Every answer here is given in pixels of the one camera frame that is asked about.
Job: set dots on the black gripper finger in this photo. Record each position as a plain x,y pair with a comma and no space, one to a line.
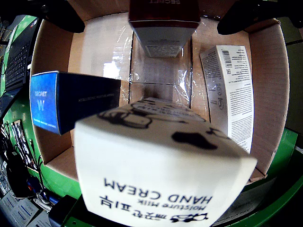
248,14
61,14

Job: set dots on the black rounded bag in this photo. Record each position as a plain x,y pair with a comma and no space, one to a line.
16,179

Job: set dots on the large flat cardboard tray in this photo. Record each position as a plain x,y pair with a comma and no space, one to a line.
267,94

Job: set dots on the green curved metal chute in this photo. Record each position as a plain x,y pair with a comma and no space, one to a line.
272,208

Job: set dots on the black plastic device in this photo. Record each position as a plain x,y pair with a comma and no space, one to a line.
61,210

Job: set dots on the red and silver carton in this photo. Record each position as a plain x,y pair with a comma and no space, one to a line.
163,14

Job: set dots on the long white printed carton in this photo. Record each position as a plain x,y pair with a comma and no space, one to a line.
232,94

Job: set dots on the black connector board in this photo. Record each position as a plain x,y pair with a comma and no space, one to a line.
22,142

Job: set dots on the cow print hand cream carton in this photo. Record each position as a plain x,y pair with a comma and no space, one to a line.
154,170

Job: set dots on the blue carton with W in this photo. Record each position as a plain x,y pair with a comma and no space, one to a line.
71,101

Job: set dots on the grey label plate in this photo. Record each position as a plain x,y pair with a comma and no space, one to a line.
236,210

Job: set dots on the black laptop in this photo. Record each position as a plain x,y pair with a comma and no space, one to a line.
16,61

